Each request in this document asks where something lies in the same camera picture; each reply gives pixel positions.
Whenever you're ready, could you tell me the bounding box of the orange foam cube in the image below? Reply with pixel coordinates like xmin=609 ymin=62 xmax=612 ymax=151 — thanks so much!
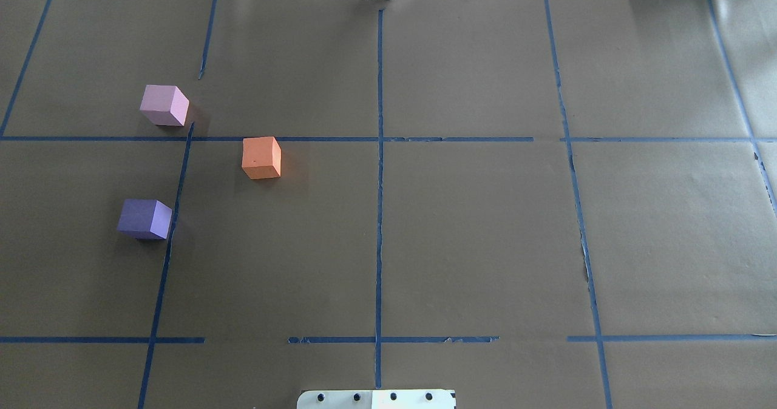
xmin=241 ymin=136 xmax=282 ymax=180

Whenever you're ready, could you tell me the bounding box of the brown paper table cover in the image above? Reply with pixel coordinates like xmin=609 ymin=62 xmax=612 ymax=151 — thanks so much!
xmin=2 ymin=0 xmax=775 ymax=408

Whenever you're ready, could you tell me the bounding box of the pink foam cube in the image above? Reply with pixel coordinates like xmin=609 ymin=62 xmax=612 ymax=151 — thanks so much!
xmin=139 ymin=84 xmax=191 ymax=127

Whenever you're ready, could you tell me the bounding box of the purple foam cube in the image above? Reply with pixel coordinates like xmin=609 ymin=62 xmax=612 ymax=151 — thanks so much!
xmin=117 ymin=198 xmax=172 ymax=240

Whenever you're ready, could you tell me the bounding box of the white camera mast pedestal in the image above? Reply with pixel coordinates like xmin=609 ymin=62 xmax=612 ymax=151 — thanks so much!
xmin=296 ymin=389 xmax=457 ymax=408

